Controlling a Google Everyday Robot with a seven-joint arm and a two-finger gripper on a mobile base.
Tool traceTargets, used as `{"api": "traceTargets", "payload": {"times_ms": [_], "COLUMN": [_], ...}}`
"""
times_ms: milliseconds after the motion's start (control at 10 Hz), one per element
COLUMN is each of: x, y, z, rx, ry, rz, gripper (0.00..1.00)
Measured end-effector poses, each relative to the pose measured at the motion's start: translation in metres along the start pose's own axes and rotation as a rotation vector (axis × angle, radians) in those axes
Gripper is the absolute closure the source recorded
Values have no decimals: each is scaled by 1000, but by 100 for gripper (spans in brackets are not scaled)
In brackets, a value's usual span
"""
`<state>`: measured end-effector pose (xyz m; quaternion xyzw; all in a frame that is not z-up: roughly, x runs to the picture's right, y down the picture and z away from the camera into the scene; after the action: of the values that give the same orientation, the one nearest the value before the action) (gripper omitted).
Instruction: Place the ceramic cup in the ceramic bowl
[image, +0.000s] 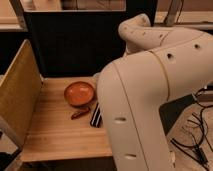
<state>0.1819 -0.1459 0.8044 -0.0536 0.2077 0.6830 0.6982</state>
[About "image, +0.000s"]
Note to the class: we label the orange ceramic bowl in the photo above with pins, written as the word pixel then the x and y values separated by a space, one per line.
pixel 79 93

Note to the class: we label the black white striped object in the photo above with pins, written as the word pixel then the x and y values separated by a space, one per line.
pixel 96 117

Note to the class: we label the small brown ceramic cup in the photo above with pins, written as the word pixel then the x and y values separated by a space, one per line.
pixel 80 113

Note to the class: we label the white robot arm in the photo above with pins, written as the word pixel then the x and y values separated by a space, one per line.
pixel 160 64

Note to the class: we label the right dark side panel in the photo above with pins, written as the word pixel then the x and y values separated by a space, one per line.
pixel 171 111

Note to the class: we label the black back panel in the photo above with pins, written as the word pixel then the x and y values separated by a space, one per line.
pixel 68 44

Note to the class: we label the left wooden side panel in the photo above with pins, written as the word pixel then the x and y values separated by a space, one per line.
pixel 19 90

